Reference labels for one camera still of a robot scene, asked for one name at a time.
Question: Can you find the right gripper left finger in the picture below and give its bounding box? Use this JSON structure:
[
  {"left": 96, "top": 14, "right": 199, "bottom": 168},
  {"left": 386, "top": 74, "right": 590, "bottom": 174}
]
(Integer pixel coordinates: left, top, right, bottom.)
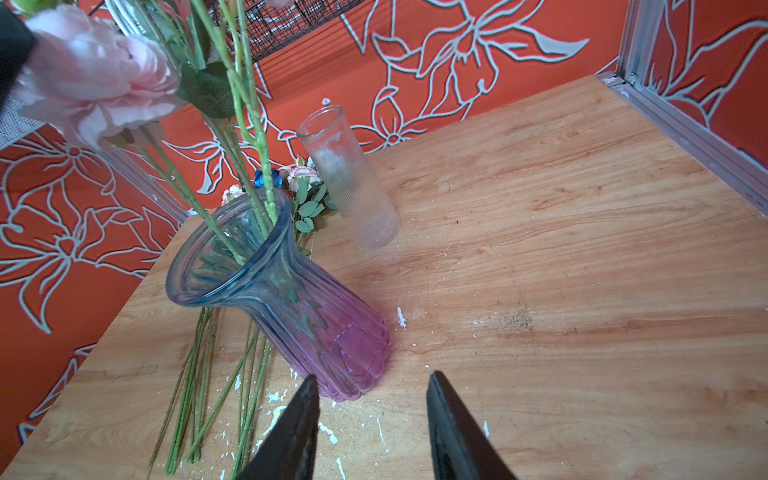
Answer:
[{"left": 236, "top": 375, "right": 320, "bottom": 480}]

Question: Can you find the clear glass cylinder vase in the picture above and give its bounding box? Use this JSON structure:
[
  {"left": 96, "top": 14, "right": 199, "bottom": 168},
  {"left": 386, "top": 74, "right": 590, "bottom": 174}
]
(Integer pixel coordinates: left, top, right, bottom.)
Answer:
[{"left": 297, "top": 105, "right": 401, "bottom": 250}]

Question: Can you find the pink peony flower stem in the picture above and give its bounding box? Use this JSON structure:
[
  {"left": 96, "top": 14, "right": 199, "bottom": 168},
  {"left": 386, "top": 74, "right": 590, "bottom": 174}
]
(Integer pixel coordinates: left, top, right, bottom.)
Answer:
[{"left": 4, "top": 3, "right": 245, "bottom": 265}]

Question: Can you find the black wire wall basket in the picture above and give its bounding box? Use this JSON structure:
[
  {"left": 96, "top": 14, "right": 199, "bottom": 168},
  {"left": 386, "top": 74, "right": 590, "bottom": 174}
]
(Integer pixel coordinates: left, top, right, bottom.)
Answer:
[{"left": 242, "top": 0, "right": 362, "bottom": 62}]

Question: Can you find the bunch of artificial flowers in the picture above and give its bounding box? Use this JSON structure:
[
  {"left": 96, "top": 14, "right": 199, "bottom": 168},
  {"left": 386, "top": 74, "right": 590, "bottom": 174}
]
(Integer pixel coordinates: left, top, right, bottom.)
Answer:
[{"left": 146, "top": 157, "right": 338, "bottom": 480}]

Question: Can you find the purple glass fluted vase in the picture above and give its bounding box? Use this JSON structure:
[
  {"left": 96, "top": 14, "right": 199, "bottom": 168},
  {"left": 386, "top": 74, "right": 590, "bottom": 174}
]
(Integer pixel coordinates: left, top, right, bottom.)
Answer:
[{"left": 166, "top": 193, "right": 389, "bottom": 402}]

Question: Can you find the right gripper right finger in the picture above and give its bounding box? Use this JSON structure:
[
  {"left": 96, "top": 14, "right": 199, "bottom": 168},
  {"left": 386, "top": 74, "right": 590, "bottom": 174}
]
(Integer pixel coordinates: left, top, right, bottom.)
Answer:
[{"left": 426, "top": 371, "right": 516, "bottom": 480}]

